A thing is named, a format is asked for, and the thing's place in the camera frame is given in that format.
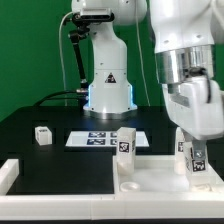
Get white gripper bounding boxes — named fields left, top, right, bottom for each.
left=162, top=77, right=224, bottom=161

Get white square tabletop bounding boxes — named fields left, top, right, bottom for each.
left=113, top=156, right=224, bottom=193

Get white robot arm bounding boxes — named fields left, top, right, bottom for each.
left=71, top=0, right=224, bottom=160

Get white U-shaped obstacle fence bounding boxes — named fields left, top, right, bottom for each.
left=0, top=159, right=224, bottom=221

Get white marker base plate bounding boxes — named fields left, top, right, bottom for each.
left=65, top=130, right=150, bottom=148

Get black cables at base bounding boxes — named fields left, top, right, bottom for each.
left=33, top=87, right=89, bottom=108

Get camera on black mount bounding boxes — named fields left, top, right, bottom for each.
left=68, top=8, right=115, bottom=89

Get white cable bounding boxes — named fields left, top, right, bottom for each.
left=58, top=11, right=75, bottom=107

